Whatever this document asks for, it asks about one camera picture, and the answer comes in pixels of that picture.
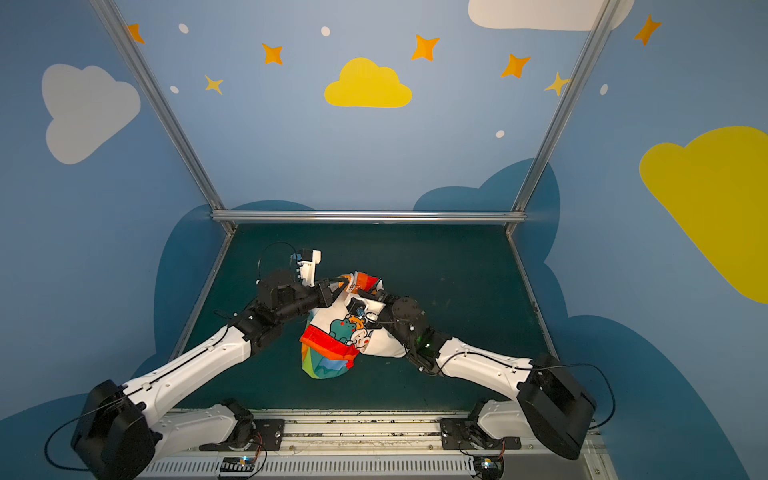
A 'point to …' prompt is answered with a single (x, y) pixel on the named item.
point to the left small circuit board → (237, 464)
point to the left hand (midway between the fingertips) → (347, 278)
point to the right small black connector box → (489, 467)
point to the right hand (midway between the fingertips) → (367, 283)
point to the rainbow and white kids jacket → (344, 327)
